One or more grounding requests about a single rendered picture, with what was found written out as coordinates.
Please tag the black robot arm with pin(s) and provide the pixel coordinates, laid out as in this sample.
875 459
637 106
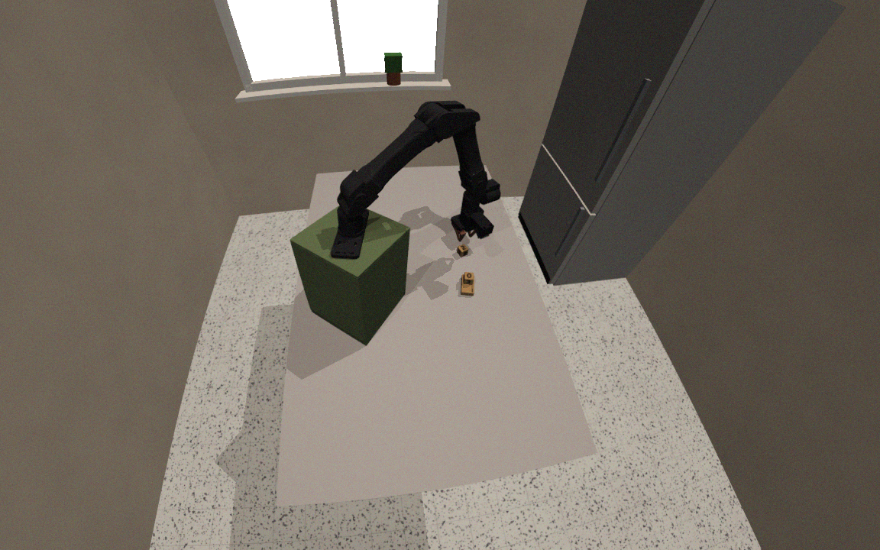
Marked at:
360 188

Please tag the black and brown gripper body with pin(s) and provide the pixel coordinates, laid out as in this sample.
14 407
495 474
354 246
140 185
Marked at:
455 220

